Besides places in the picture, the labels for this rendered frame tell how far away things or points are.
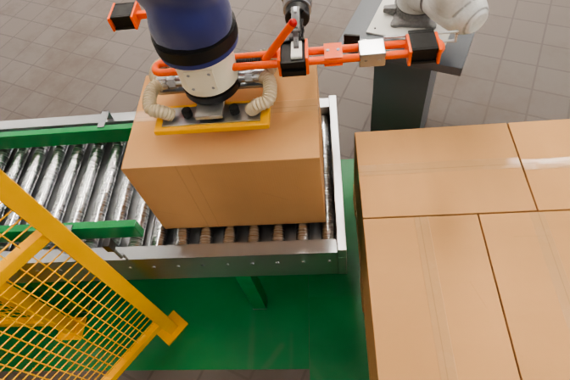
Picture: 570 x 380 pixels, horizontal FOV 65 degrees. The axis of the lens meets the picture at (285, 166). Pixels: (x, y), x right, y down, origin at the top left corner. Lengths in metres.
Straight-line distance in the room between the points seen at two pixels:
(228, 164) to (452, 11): 0.95
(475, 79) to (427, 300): 1.68
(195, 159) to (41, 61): 2.52
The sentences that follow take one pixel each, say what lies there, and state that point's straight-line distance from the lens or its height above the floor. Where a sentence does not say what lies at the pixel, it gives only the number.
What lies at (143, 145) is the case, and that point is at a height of 0.95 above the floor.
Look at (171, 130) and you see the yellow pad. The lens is 1.34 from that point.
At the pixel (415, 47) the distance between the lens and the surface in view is 1.26.
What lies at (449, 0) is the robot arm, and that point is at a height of 1.00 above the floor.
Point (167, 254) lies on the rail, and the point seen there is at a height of 0.60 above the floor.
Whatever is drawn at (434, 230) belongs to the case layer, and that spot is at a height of 0.54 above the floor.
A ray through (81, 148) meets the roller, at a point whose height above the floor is 0.54.
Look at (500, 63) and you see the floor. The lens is 3.04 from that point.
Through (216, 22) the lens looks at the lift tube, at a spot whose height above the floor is 1.33.
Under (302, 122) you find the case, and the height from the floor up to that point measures 0.95.
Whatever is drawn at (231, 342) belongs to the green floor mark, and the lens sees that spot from 2.10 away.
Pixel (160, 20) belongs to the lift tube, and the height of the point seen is 1.37.
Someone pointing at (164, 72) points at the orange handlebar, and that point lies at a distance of 1.33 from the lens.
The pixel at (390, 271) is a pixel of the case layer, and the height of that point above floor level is 0.54.
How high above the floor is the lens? 1.99
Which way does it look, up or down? 55 degrees down
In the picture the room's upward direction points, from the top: 12 degrees counter-clockwise
